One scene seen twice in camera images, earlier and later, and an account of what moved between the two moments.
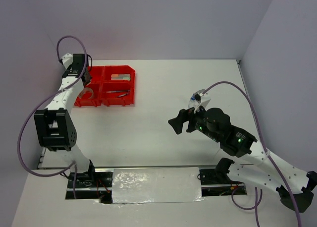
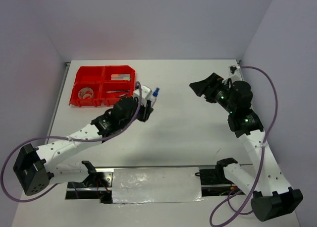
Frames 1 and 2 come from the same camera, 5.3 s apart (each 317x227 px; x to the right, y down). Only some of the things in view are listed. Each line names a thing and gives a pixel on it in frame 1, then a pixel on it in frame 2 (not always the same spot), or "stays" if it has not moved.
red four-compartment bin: x=113 y=86 stays
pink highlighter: x=121 y=79 stays
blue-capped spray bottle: x=192 y=102 → x=155 y=94
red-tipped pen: x=112 y=91 stays
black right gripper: x=184 y=115 → x=214 y=81
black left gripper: x=70 y=69 → x=145 y=110
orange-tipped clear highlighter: x=116 y=76 stays
